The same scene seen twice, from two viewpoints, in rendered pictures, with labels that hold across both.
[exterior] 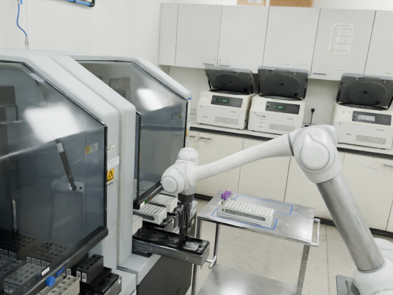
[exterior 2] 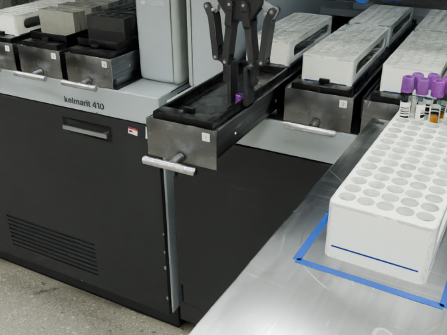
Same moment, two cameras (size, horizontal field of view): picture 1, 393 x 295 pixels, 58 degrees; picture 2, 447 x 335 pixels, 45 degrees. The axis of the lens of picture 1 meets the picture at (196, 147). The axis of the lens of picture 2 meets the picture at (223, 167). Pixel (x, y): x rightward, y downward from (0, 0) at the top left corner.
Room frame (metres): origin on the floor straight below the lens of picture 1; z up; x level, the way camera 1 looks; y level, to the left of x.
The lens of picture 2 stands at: (1.67, -0.87, 1.15)
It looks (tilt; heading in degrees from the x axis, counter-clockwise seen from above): 27 degrees down; 100
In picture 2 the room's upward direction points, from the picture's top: straight up
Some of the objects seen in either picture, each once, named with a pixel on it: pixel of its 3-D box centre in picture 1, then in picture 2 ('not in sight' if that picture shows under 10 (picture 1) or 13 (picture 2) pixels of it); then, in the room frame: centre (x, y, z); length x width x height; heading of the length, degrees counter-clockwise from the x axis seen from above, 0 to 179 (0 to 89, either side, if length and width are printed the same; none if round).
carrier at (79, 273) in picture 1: (88, 268); (114, 26); (1.18, 0.38, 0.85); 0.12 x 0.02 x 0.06; 161
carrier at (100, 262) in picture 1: (93, 270); (108, 28); (1.17, 0.36, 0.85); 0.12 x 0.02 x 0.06; 163
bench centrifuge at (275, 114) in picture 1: (279, 99); not in sight; (3.93, -0.88, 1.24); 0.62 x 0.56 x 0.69; 163
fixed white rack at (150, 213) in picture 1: (137, 211); (347, 54); (1.73, 0.29, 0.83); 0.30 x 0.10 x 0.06; 73
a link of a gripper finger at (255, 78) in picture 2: not in sight; (258, 71); (1.57, 0.02, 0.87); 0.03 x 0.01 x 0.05; 163
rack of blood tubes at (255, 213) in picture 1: (245, 212); (411, 177); (1.79, -0.29, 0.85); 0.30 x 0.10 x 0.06; 71
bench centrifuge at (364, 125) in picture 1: (363, 107); not in sight; (3.68, -1.69, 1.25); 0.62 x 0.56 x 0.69; 162
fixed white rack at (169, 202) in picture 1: (150, 201); (422, 64); (1.87, 0.24, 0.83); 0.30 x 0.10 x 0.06; 73
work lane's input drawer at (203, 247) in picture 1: (143, 238); (259, 83); (1.55, 0.22, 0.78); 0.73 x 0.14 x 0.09; 73
